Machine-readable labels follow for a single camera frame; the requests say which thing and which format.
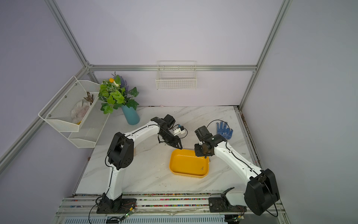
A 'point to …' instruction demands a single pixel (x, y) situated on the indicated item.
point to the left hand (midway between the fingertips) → (179, 147)
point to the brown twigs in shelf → (89, 98)
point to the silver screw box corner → (202, 168)
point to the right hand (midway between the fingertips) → (200, 153)
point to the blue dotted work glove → (226, 132)
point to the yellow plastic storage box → (184, 162)
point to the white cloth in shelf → (79, 110)
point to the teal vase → (131, 115)
